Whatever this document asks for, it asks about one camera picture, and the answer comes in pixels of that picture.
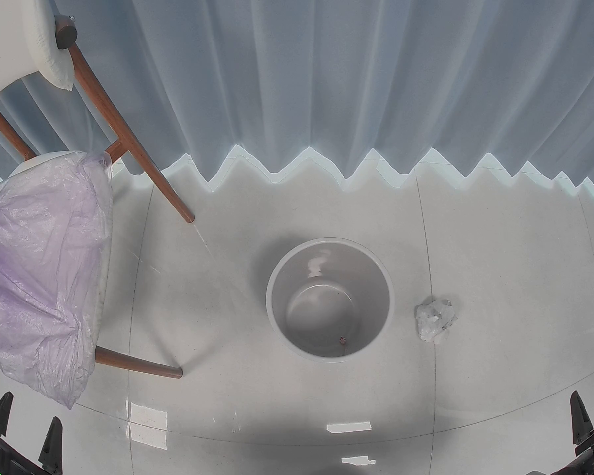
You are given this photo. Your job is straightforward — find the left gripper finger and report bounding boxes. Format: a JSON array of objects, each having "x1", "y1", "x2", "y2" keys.
[
  {"x1": 0, "y1": 391, "x2": 15, "y2": 434},
  {"x1": 37, "y1": 416, "x2": 64, "y2": 469}
]

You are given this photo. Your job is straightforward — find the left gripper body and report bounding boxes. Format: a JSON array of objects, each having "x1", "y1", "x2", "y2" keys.
[{"x1": 0, "y1": 426, "x2": 48, "y2": 475}]

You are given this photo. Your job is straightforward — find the white trash bin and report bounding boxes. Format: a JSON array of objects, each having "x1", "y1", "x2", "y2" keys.
[{"x1": 266, "y1": 237, "x2": 394, "y2": 363}]

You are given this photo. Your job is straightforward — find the white cushioned wooden chair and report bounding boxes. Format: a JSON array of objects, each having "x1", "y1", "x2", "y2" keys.
[{"x1": 0, "y1": 0, "x2": 196, "y2": 380}]

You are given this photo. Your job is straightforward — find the purple plastic bag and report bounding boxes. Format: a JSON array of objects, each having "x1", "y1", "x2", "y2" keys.
[{"x1": 0, "y1": 150, "x2": 115, "y2": 410}]

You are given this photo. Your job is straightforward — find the pale blue curtain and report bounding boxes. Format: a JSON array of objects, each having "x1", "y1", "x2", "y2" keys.
[{"x1": 0, "y1": 0, "x2": 594, "y2": 198}]

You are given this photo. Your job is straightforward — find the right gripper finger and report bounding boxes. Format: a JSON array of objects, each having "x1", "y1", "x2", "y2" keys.
[{"x1": 569, "y1": 390, "x2": 594, "y2": 447}]

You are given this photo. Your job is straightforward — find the white paper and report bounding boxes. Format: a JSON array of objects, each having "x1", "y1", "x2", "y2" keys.
[{"x1": 415, "y1": 297, "x2": 458, "y2": 344}]

